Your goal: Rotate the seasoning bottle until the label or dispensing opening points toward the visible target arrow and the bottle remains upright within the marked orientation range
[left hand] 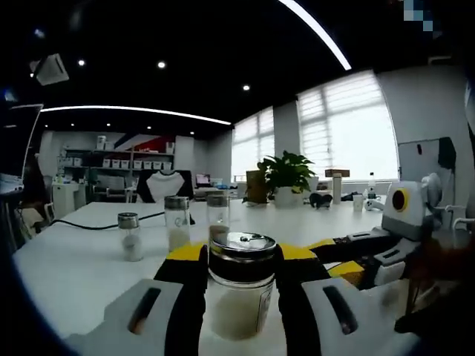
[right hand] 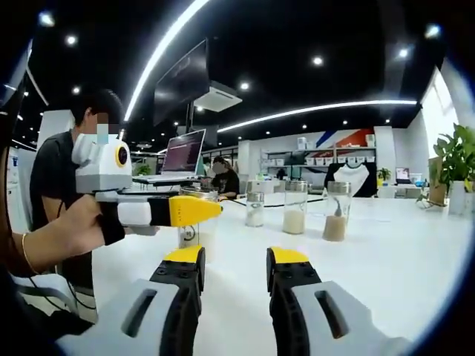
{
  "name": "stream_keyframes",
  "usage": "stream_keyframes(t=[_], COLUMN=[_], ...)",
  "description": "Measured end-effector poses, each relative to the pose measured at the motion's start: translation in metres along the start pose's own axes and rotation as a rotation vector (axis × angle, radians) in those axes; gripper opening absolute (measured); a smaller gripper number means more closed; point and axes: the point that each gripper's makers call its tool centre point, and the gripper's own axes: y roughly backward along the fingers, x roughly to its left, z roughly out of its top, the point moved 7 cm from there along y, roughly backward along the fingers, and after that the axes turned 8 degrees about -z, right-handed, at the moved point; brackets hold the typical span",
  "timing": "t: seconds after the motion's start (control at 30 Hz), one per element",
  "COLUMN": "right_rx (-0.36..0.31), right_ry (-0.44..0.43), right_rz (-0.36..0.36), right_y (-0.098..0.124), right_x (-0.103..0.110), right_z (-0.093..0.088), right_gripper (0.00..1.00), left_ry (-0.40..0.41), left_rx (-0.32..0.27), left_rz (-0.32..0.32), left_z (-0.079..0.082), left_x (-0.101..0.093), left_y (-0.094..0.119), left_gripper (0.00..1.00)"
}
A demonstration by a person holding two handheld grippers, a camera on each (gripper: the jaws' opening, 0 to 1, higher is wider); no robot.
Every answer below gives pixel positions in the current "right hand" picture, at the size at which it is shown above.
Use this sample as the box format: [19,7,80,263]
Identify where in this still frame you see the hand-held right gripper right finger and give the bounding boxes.
[266,246,413,356]

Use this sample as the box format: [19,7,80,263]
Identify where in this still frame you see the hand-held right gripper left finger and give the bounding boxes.
[61,244,207,356]

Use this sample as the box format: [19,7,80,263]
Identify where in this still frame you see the small seasoning bottle cream contents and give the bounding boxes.
[177,186,220,265]

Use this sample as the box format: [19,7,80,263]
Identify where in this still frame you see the small seasoning bottle white contents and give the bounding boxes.
[245,191,266,228]

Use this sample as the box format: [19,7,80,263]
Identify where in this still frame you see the tall seasoning bottle cream contents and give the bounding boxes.
[283,179,309,235]

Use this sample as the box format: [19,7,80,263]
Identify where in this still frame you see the tall seasoning bottle brown contents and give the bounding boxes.
[322,181,352,243]

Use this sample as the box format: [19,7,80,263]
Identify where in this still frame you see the person's left hand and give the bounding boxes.
[27,194,105,274]

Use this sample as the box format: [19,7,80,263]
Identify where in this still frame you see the open silver laptop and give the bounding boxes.
[132,128,207,183]

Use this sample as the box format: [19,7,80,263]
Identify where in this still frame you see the person's dark clothing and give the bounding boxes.
[0,270,98,356]

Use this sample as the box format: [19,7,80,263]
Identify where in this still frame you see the white office chair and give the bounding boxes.
[10,273,81,317]

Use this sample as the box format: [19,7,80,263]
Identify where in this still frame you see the gold bangle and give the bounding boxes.
[21,232,40,276]

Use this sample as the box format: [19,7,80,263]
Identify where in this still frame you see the ceiling air conditioner unit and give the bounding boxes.
[192,85,243,113]

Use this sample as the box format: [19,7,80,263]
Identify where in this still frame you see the hanging black screen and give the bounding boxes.
[152,38,210,128]

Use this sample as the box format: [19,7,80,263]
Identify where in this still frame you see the shelf with white storage bins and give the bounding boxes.
[259,135,378,179]

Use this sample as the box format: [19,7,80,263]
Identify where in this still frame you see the black and white shirt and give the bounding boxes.
[326,160,376,200]

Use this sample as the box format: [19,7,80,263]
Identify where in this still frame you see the brown cardboard board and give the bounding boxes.
[427,156,451,207]

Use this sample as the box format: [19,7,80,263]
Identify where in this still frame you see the white plant pot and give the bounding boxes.
[448,179,470,217]

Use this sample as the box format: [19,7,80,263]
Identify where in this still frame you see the large green potted plant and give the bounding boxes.
[431,123,475,194]

